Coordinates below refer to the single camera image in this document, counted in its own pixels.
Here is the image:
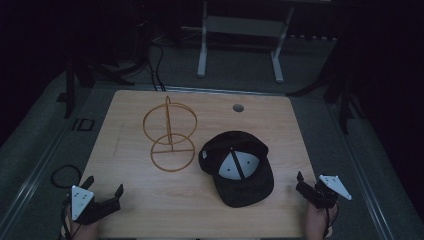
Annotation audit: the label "black cable loop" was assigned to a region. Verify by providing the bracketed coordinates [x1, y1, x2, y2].
[50, 164, 83, 190]

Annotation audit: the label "person's left hand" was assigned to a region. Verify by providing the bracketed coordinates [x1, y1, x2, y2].
[64, 208, 102, 240]

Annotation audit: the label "black cap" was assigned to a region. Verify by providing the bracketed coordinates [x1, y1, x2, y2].
[198, 130, 275, 209]

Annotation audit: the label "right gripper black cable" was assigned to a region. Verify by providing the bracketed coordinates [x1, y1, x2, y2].
[320, 202, 340, 240]

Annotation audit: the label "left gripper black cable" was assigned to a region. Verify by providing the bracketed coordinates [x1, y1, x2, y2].
[60, 199, 83, 240]

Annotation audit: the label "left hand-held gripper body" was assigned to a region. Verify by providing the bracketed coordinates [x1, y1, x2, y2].
[70, 184, 122, 225]

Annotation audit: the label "white metal stand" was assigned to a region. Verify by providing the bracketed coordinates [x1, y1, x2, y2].
[196, 0, 295, 84]

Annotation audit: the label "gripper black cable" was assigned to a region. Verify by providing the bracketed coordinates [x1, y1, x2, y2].
[320, 202, 340, 240]
[60, 199, 83, 240]

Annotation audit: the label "black floor cables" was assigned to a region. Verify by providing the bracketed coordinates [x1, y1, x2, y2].
[146, 42, 167, 92]

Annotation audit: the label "person's right hand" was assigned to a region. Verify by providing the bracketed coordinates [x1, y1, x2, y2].
[304, 199, 338, 240]

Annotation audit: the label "gold wire hat stand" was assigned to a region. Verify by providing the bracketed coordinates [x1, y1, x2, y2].
[142, 95, 199, 173]

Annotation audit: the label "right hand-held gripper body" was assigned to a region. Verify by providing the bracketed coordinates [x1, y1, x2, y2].
[305, 174, 353, 210]

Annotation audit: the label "black stand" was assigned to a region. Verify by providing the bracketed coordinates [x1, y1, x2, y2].
[55, 54, 135, 120]
[285, 41, 365, 135]

